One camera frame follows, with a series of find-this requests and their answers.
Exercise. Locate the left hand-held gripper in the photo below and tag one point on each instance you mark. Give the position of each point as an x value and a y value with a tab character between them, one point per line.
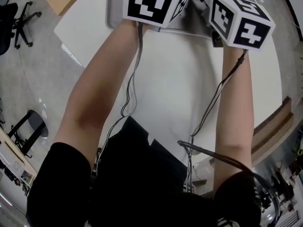
149	6

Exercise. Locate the person's black shirt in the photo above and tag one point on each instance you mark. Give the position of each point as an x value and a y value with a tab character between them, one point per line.
132	185

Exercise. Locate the black round stool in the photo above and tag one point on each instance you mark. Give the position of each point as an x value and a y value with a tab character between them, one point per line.
35	123

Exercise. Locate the person's left forearm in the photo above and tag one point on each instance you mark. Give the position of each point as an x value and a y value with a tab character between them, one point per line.
94	96

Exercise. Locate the stack of wooden boards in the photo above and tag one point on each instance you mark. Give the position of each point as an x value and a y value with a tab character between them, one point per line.
274	129

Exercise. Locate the person's right forearm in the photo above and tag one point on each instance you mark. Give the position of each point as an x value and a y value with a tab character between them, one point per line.
234	117

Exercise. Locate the cluttered beige shelf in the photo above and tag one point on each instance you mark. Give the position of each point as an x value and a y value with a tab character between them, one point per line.
14	159

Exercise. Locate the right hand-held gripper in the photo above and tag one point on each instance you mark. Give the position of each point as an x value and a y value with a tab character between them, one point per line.
236	22

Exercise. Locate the black office chair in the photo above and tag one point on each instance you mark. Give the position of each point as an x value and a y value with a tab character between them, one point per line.
20	22

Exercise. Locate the grey tray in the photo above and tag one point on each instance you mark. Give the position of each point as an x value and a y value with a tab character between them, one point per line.
115	8

